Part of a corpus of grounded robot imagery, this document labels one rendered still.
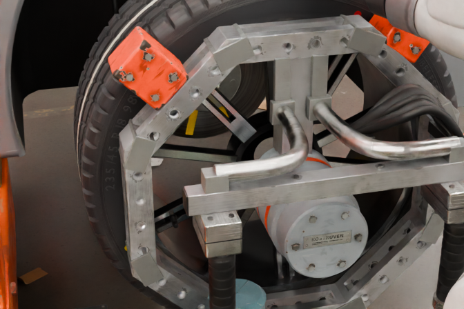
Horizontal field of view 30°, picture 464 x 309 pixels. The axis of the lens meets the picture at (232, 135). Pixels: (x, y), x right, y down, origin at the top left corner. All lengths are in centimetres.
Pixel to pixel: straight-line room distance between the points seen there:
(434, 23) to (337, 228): 33
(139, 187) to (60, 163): 209
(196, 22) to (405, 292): 152
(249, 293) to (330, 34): 41
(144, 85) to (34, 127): 249
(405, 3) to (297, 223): 34
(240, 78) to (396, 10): 72
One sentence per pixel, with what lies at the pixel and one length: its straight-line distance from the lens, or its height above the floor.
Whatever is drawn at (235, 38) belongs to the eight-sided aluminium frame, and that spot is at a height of 112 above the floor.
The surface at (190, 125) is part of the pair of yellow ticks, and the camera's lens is 191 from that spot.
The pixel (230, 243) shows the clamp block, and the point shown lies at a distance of 113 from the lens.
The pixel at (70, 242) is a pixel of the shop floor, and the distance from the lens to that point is 289.
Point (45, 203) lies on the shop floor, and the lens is 313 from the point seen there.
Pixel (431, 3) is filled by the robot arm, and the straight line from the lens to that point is 114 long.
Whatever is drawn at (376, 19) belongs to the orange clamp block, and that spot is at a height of 111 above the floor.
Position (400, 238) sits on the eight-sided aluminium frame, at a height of 71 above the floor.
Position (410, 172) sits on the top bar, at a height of 97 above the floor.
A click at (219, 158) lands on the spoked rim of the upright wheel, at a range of 144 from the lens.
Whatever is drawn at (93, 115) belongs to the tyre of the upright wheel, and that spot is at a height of 98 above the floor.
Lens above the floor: 153
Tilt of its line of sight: 26 degrees down
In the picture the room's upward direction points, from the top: 1 degrees counter-clockwise
